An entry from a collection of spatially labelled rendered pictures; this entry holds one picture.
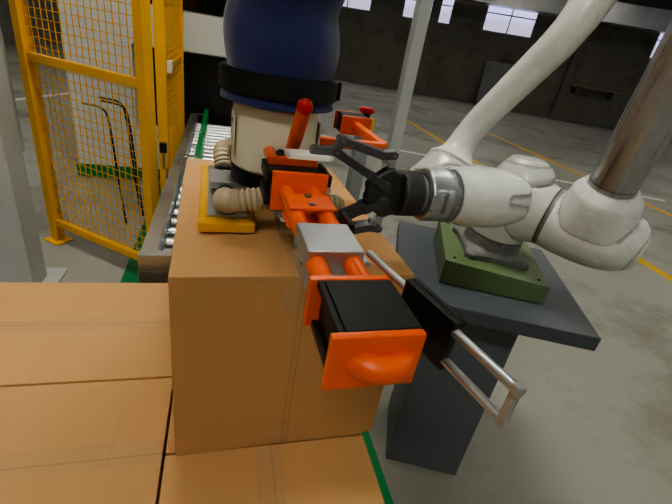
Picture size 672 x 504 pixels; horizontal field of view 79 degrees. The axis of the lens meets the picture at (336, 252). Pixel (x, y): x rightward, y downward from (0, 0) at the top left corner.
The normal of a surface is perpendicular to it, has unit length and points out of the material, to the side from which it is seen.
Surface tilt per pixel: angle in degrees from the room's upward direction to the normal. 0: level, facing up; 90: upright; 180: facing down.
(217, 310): 90
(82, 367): 0
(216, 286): 90
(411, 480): 0
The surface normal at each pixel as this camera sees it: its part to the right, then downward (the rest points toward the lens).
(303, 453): 0.15, -0.88
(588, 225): -0.66, 0.44
